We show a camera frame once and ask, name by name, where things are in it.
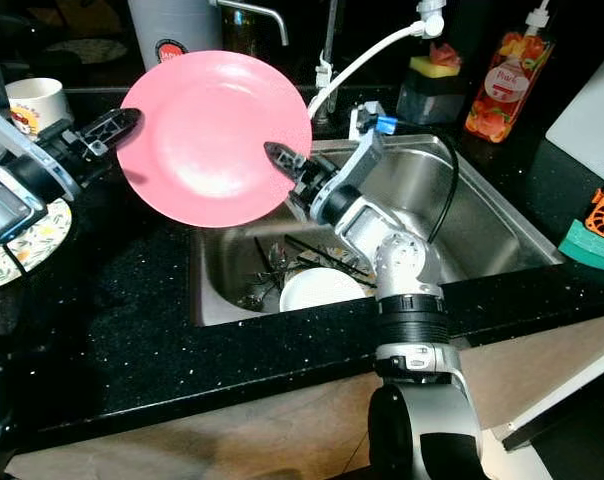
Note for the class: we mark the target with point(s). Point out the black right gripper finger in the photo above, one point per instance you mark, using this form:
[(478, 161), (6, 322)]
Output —
[(285, 158)]

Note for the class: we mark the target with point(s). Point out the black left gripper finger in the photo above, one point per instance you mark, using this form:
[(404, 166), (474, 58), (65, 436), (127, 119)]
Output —
[(120, 128)]

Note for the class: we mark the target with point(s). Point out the pink plate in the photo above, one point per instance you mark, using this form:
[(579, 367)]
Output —
[(212, 140)]

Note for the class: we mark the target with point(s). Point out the floral patterned plate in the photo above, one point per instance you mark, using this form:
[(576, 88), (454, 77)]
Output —
[(42, 245), (352, 258)]

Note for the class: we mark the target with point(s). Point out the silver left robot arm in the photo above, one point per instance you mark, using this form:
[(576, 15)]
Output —
[(12, 205)]

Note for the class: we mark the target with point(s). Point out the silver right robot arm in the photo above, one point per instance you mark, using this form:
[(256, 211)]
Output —
[(407, 270)]

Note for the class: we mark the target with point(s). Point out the chrome kitchen faucet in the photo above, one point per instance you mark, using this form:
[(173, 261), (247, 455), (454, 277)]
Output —
[(330, 40)]

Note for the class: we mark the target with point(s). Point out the white printed cup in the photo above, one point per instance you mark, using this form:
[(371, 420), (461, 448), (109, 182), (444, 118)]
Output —
[(42, 100)]

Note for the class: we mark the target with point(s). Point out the white bowl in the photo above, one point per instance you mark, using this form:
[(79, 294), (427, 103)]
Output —
[(322, 290)]

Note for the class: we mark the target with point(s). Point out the grey water filter canister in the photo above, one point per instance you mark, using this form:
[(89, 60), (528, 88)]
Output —
[(172, 30)]

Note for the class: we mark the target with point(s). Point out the black sponge holder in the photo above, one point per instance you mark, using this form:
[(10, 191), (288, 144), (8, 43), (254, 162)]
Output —
[(427, 100)]

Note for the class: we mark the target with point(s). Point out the yellow pink sponge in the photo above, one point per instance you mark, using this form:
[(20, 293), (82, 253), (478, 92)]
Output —
[(432, 62)]

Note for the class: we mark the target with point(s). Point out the stainless steel sink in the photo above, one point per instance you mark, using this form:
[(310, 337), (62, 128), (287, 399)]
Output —
[(502, 230)]

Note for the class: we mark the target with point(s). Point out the peach print soap dispenser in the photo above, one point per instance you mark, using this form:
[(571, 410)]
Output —
[(502, 95)]

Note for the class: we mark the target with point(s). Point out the beige cabinet front panel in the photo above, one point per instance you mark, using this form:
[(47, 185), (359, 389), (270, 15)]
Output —
[(242, 440)]

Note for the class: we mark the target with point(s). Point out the green sponge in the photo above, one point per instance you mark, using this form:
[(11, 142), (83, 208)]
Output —
[(592, 250)]

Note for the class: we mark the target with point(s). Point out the white cutting board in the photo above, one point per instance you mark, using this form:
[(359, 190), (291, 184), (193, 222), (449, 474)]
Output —
[(592, 110)]

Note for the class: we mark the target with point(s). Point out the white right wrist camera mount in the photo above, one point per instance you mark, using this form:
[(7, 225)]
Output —
[(357, 170)]

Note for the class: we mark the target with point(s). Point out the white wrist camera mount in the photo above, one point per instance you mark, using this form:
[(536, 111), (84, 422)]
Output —
[(357, 170), (14, 130)]

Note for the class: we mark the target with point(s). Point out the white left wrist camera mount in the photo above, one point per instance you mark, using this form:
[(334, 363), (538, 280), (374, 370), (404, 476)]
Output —
[(14, 130)]

